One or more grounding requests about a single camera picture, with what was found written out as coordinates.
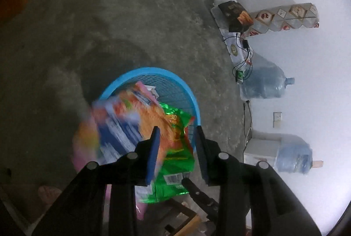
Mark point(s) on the blue plastic waste basket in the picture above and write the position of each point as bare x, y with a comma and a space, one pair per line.
171, 89

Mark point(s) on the green snack bag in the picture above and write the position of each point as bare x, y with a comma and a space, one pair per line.
178, 163

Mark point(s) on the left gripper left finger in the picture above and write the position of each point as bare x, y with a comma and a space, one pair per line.
79, 209

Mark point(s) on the blue water jug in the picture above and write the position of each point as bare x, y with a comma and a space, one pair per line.
264, 80
294, 155

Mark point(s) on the dark snack box on floor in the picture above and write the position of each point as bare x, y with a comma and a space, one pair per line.
237, 17

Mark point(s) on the yellow orange snack bag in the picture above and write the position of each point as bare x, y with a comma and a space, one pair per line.
113, 127

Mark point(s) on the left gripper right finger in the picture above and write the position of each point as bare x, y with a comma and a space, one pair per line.
257, 190

